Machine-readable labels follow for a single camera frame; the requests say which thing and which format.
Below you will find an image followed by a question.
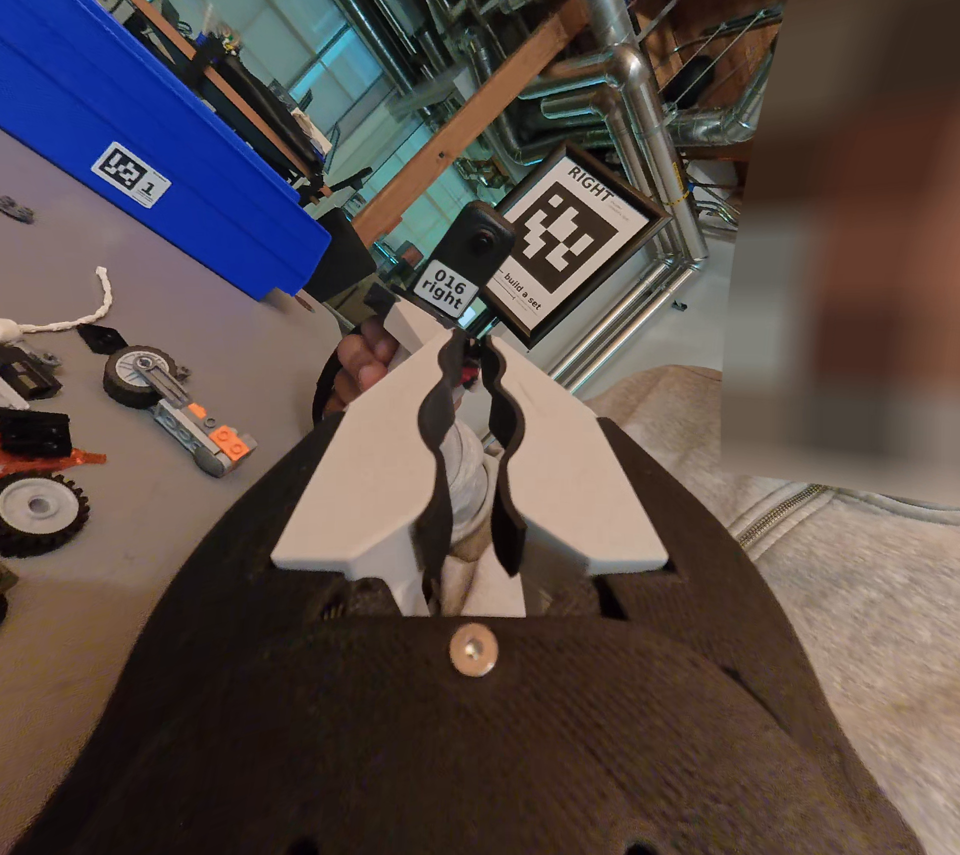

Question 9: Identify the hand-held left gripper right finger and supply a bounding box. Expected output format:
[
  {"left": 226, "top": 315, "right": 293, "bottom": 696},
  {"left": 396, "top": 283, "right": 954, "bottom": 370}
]
[{"left": 480, "top": 336, "right": 670, "bottom": 579}]

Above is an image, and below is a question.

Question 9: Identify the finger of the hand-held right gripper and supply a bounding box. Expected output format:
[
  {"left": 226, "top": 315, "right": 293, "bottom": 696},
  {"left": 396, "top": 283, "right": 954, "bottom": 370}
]
[{"left": 384, "top": 298, "right": 456, "bottom": 376}]

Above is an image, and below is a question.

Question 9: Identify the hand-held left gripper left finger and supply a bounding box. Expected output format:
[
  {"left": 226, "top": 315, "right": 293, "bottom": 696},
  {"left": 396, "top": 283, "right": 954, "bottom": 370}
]
[{"left": 270, "top": 330, "right": 468, "bottom": 618}]

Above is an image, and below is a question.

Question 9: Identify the pile of lego pieces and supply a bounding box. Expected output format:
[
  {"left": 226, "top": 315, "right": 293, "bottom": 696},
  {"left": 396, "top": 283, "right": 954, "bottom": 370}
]
[{"left": 0, "top": 322, "right": 260, "bottom": 627}]

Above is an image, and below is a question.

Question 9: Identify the person's right hand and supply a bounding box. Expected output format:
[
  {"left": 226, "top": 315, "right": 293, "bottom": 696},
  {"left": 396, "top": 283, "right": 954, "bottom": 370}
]
[{"left": 327, "top": 330, "right": 400, "bottom": 415}]

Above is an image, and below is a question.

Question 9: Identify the framed tag sign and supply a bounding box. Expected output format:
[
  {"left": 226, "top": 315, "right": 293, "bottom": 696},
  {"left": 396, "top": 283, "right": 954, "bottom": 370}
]
[{"left": 491, "top": 142, "right": 673, "bottom": 352}]

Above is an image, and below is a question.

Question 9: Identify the black chair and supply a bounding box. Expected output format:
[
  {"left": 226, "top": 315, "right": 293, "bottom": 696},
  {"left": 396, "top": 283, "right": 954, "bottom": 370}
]
[{"left": 303, "top": 208, "right": 378, "bottom": 305}]

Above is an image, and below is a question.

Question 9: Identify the wooden beam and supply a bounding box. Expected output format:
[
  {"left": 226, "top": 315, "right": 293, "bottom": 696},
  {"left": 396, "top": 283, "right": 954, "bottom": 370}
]
[{"left": 352, "top": 0, "right": 597, "bottom": 249}]

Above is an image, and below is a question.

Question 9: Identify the silver ventilation pipe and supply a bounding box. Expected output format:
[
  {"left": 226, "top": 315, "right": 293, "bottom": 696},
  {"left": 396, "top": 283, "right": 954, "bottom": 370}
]
[{"left": 517, "top": 0, "right": 712, "bottom": 267}]

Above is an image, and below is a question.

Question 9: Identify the wooden workbench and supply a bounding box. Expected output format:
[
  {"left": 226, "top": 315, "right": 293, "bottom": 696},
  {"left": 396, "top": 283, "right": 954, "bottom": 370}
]
[{"left": 105, "top": 0, "right": 335, "bottom": 200}]

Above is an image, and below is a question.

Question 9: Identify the person's grey hoodie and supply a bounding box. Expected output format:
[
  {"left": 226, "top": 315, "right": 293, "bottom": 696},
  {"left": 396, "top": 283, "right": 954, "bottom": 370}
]
[{"left": 585, "top": 363, "right": 960, "bottom": 855}]

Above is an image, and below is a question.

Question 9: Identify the blue storage bin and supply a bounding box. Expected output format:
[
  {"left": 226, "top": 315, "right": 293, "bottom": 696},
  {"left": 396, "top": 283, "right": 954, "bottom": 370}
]
[{"left": 0, "top": 0, "right": 333, "bottom": 303}]

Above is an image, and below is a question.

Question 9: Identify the white string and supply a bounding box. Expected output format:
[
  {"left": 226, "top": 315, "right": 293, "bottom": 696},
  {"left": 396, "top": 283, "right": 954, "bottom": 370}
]
[{"left": 0, "top": 266, "right": 115, "bottom": 346}]

